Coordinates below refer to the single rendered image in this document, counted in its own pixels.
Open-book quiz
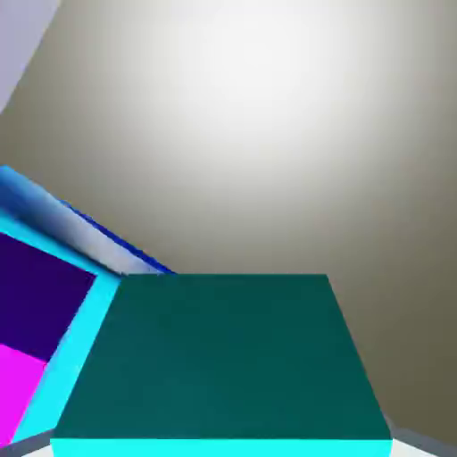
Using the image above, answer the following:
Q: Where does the small magenta cube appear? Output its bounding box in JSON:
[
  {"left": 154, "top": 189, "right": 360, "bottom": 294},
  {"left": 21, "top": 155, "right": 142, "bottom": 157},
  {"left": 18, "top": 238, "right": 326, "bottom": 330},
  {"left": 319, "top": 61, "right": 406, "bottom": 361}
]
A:
[{"left": 0, "top": 231, "right": 98, "bottom": 448}]

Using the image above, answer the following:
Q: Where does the large light blue box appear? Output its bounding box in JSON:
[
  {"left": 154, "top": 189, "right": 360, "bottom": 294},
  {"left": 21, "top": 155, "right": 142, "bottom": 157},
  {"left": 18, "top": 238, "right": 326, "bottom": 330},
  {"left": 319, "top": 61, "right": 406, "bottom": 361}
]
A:
[{"left": 0, "top": 164, "right": 179, "bottom": 445}]

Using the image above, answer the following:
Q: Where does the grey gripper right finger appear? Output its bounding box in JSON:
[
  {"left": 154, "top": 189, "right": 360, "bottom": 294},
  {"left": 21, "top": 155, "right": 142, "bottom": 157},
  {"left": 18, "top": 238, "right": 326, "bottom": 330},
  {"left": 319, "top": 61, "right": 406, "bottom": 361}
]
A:
[{"left": 387, "top": 423, "right": 457, "bottom": 457}]

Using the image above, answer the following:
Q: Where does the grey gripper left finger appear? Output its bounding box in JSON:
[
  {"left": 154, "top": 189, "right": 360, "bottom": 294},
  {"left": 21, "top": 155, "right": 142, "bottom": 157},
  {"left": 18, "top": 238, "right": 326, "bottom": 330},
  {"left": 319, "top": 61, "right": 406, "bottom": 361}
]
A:
[{"left": 0, "top": 428, "right": 54, "bottom": 457}]

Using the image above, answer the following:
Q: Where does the small cyan cube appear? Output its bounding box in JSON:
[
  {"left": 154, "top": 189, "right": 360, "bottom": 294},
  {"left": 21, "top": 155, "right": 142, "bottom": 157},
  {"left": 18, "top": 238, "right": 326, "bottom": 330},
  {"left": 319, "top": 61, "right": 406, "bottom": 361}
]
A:
[{"left": 49, "top": 273, "right": 394, "bottom": 457}]

